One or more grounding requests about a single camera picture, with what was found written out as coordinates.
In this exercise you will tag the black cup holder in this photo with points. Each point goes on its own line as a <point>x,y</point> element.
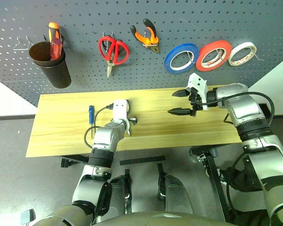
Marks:
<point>55,70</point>

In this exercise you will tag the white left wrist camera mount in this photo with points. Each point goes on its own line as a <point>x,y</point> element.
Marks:
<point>120,109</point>

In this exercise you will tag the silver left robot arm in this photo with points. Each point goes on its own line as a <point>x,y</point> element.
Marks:
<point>103,137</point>

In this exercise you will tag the orange black pliers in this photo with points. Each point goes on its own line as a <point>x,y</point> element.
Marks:
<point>147,37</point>

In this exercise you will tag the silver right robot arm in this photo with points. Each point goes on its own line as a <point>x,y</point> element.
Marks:
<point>246,110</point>

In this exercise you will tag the metal scissors hook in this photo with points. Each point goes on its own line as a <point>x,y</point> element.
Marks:
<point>106,43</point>

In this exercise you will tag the grey perforated pegboard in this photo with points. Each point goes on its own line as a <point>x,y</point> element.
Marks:
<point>141,14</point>

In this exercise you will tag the black table frame leg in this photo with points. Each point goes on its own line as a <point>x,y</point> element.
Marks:
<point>214,179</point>

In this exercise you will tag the red tape roll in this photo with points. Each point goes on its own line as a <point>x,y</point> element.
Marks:
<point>213,44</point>

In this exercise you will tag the grey robot torso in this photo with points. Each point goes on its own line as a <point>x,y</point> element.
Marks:
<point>132,220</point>

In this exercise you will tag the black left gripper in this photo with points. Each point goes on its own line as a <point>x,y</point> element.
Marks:
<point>133,120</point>

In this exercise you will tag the dark grey rounded shape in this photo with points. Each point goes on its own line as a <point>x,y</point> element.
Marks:
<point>119,195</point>
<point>177,195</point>

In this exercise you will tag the white tape roll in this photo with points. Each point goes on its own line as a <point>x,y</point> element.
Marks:
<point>246,44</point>

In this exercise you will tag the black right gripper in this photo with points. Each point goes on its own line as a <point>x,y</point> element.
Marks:
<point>195,101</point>

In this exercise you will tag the blue tape roll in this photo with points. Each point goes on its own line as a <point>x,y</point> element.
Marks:
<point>169,58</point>

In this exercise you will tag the black table frame bracket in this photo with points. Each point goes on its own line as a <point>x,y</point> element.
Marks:
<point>69,161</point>

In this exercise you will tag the metal pliers hook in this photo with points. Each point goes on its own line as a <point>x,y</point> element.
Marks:
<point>146,33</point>

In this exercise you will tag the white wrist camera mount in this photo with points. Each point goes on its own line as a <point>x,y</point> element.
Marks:
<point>198,82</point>
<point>120,109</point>

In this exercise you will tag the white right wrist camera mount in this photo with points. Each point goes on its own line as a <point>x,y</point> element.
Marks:
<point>198,82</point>

